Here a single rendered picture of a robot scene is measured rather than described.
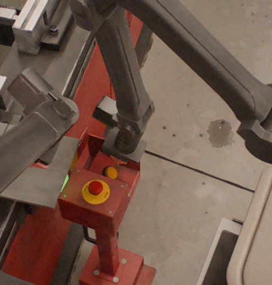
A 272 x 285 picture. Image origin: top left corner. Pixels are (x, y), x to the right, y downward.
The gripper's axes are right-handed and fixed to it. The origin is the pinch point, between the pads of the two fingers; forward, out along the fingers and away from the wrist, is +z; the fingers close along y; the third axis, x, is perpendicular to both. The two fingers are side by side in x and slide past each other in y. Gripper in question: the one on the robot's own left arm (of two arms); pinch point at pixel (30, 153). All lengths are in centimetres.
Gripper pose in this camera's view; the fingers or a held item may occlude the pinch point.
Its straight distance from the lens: 105.6
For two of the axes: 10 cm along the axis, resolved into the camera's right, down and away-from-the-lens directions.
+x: 8.4, 4.7, 2.6
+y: -2.7, 7.9, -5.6
